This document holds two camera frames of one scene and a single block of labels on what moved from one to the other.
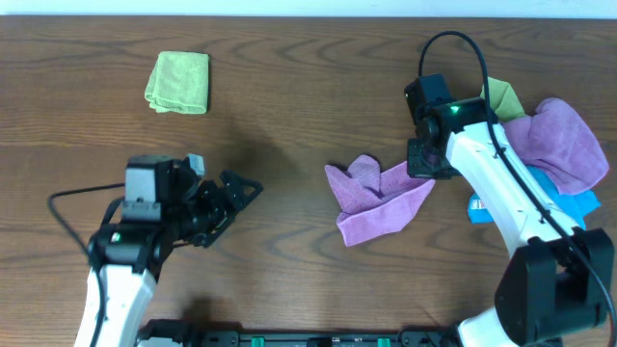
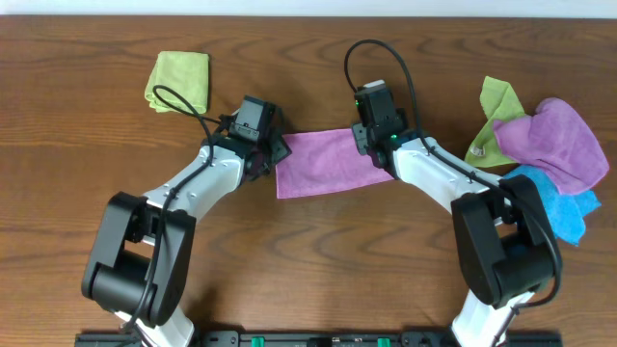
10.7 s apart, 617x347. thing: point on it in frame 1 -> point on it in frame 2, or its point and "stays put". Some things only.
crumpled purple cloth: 556,140 stays put
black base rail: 171,333 stays put
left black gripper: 215,205 -> 278,147
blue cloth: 576,206 stays put
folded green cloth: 179,82 stays put
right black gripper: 419,160 -> 360,140
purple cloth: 375,201 -> 324,161
